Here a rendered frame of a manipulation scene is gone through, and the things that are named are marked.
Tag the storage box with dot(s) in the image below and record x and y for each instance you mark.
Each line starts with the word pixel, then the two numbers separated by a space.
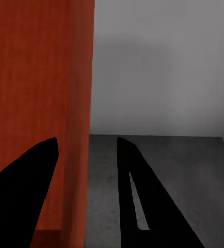
pixel 46 55

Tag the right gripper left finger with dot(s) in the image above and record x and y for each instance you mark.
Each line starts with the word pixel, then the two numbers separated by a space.
pixel 23 188

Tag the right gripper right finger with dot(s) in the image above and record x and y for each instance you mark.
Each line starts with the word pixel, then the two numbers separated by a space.
pixel 168 227

